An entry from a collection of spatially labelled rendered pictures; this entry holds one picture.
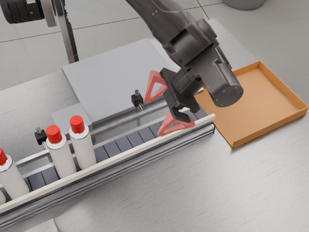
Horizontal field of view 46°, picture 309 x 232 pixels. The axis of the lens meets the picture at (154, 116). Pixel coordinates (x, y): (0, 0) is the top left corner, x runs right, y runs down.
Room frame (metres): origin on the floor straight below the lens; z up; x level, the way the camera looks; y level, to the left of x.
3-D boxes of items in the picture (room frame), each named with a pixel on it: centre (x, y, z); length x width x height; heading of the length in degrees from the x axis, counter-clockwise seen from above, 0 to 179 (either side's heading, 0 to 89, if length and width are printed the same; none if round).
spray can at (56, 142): (0.53, 0.25, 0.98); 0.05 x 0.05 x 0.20
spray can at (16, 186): (0.46, 0.37, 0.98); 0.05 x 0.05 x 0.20
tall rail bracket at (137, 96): (0.72, 0.04, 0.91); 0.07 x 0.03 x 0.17; 28
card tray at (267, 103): (0.83, -0.32, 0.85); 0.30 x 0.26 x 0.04; 118
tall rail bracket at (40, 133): (0.58, 0.31, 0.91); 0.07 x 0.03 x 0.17; 28
